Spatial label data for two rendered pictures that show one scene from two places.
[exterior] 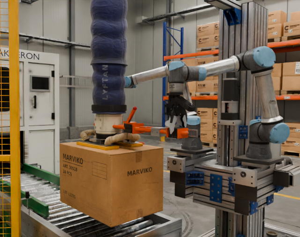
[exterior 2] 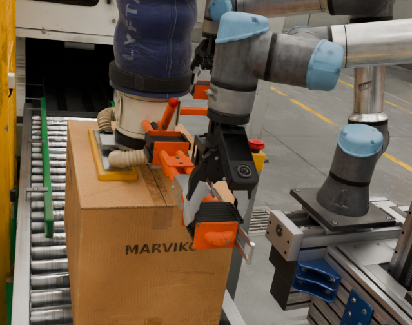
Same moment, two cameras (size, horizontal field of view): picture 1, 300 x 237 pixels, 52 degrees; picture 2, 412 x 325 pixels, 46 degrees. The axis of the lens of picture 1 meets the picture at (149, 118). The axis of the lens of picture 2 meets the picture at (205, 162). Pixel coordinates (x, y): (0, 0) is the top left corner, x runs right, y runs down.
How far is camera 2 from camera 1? 0.98 m
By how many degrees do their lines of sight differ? 29
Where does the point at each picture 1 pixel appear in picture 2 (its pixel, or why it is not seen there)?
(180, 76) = (241, 69)
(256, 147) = not seen: outside the picture
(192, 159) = (328, 234)
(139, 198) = (154, 298)
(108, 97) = (135, 55)
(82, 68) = not seen: outside the picture
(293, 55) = not seen: outside the picture
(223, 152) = (410, 246)
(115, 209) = (86, 311)
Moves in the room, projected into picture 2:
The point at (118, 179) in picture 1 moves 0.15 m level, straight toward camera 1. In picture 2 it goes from (97, 259) to (60, 295)
